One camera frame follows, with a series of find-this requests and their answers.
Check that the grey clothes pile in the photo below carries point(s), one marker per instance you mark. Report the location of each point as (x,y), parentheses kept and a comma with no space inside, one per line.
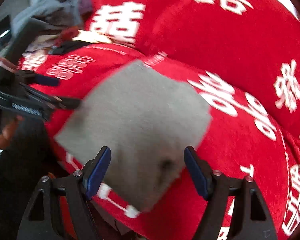
(55,14)

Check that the cream cloth at bedside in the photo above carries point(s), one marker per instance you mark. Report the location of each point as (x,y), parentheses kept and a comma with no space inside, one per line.
(91,37)

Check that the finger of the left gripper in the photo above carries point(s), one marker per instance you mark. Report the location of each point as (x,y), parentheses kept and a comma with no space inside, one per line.
(59,102)
(28,77)

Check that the person's left hand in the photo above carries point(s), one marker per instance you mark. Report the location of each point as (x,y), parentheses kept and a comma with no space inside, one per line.
(8,131)

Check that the red wedding blanket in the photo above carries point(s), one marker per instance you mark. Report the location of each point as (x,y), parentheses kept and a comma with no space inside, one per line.
(242,139)

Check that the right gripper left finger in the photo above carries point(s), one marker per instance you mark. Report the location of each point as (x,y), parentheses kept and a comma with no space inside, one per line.
(59,208)

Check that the grey knit garment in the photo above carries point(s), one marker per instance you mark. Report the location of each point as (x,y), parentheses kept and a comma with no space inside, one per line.
(147,120)

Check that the red rolled quilt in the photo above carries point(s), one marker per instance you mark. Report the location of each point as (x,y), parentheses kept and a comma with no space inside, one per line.
(251,44)

